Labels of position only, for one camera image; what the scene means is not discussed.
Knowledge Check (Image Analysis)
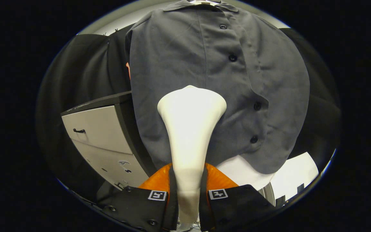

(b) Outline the grey cabinet with dark top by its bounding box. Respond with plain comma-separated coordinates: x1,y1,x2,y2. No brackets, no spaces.
61,91,157,190

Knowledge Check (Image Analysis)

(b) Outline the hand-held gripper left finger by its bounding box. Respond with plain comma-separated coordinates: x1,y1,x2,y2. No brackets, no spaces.
97,163,179,232

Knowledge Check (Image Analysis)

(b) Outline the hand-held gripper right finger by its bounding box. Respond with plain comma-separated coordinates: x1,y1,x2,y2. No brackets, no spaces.
199,163,277,232

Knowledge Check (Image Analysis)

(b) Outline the white garment steamer head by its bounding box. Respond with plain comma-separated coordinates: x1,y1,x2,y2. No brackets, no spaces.
157,85,227,226

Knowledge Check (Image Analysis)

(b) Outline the white mannequin torso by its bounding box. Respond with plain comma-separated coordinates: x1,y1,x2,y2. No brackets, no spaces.
189,0,274,191

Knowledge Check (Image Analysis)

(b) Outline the grey button shirt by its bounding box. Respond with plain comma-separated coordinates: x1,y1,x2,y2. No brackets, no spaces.
124,0,310,174

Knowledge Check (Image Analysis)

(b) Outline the white topped side cabinet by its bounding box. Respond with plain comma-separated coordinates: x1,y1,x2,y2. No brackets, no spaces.
258,151,319,207

